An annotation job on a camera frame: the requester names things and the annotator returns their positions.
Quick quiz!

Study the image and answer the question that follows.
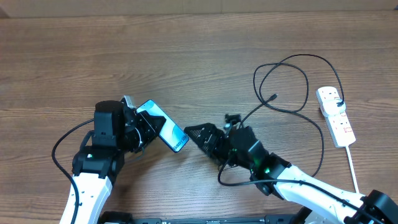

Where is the Samsung Galaxy smartphone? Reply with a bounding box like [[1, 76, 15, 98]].
[[136, 100, 189, 153]]

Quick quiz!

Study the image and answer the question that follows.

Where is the black USB charger cable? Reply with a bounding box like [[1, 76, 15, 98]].
[[239, 54, 346, 177]]

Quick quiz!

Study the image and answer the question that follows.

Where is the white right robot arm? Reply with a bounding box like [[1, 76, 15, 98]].
[[184, 123, 397, 223]]

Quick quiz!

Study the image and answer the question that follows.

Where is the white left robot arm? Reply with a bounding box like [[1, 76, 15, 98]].
[[60, 100, 166, 223]]

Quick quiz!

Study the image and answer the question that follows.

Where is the white charger plug adapter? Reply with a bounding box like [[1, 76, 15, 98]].
[[320, 99, 346, 117]]

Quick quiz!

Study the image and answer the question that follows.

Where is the white power strip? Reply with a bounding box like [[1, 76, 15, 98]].
[[316, 86, 356, 147]]

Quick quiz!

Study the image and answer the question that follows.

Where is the cardboard back panel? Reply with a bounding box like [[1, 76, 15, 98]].
[[1, 0, 397, 18]]

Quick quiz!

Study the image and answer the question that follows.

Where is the white power strip cord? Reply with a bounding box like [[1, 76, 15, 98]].
[[345, 146, 361, 194]]

